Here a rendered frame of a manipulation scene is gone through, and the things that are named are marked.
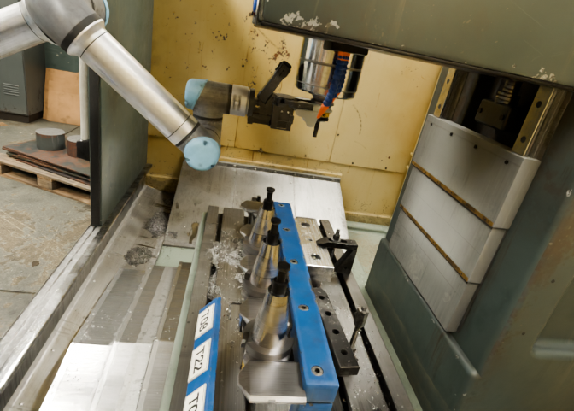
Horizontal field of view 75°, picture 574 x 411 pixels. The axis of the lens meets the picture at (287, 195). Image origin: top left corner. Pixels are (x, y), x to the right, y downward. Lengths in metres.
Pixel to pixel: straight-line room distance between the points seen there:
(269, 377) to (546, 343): 0.91
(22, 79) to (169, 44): 3.67
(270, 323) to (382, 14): 0.50
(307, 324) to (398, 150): 1.81
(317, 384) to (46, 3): 0.77
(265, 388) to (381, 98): 1.84
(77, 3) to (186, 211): 1.19
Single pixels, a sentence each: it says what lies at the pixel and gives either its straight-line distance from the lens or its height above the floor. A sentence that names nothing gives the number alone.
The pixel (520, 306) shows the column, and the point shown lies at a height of 1.10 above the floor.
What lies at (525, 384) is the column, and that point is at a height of 0.85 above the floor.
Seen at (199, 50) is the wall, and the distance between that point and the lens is 1.98.
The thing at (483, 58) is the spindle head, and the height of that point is 1.59.
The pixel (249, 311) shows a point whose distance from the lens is 0.53.
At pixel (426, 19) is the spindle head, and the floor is 1.63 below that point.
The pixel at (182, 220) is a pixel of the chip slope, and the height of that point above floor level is 0.69.
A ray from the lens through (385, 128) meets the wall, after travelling 2.17.
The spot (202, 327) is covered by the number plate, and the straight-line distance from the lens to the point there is 0.90.
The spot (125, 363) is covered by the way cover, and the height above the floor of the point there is 0.76.
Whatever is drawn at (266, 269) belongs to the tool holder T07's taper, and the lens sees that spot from 0.54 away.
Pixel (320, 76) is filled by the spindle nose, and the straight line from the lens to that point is 0.92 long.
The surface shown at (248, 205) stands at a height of 1.22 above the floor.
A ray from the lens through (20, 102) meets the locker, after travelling 5.60.
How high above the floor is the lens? 1.56
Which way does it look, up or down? 23 degrees down
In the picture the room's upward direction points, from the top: 12 degrees clockwise
